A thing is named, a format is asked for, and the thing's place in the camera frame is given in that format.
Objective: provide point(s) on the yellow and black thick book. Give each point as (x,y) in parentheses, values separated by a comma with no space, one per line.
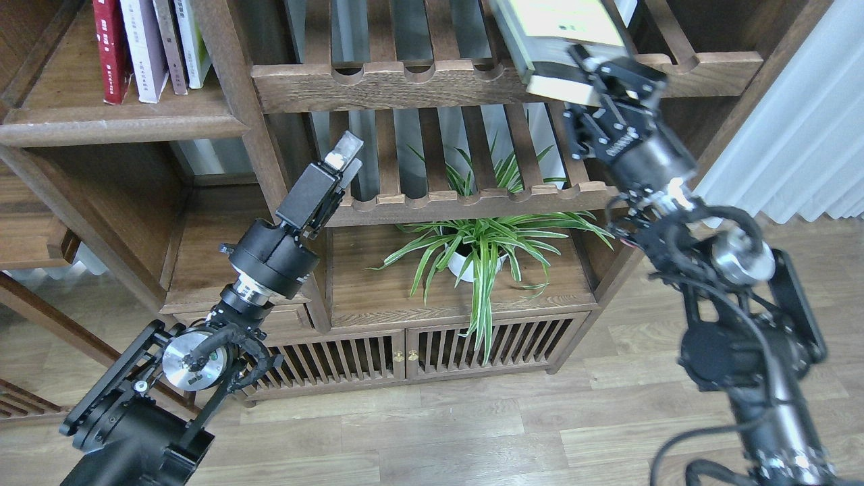
(538,34)

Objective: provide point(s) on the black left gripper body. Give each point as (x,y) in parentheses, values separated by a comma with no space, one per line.
(271,258)

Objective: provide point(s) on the dark wooden bookshelf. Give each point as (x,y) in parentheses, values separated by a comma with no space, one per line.
(155,187)

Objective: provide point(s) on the pale lilac paperback book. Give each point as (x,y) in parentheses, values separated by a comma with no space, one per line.
(146,48)

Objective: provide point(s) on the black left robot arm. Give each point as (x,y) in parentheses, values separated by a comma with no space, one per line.
(144,421)

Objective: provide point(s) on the white plant pot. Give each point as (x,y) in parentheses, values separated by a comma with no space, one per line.
(464,260)

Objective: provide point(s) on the red paperback book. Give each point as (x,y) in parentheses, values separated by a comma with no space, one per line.
(114,54)

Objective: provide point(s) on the green spider plant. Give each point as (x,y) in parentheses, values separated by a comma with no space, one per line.
(438,240)

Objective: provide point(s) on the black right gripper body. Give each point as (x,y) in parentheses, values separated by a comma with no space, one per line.
(626,131)

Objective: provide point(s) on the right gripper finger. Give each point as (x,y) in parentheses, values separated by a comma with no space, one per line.
(583,58)

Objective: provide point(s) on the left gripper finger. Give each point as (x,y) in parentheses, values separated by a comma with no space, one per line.
(342,161)

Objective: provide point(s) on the brown upright book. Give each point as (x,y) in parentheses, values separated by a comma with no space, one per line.
(166,17)

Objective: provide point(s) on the white green upright book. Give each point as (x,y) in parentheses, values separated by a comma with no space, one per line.
(196,57)

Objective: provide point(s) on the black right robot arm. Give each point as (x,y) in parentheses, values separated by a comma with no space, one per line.
(750,330)

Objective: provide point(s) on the white curtain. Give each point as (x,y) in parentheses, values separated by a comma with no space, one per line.
(800,153)

